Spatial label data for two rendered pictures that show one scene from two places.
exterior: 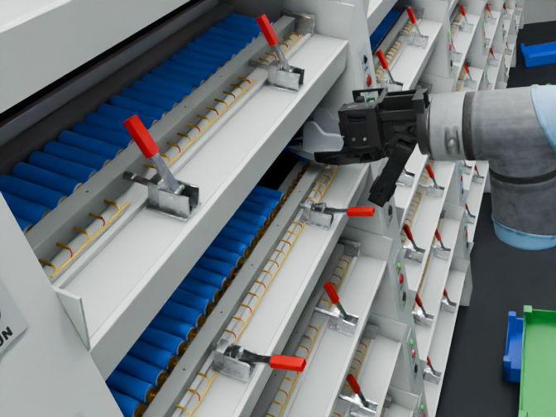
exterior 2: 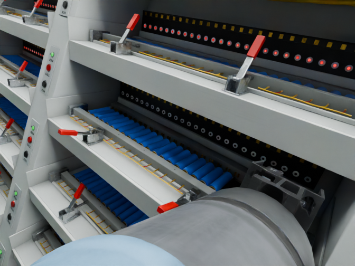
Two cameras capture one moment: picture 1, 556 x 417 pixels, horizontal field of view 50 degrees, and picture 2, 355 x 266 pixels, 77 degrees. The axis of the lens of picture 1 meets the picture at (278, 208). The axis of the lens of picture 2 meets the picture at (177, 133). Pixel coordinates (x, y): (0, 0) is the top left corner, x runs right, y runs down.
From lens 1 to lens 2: 0.79 m
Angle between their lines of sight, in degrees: 86
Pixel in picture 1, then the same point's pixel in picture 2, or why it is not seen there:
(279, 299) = (121, 163)
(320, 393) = not seen: hidden behind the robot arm
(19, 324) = (66, 13)
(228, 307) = (120, 136)
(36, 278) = (74, 10)
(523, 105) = (129, 230)
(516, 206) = not seen: outside the picture
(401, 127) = not seen: hidden behind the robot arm
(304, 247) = (159, 189)
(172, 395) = (88, 116)
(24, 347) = (65, 20)
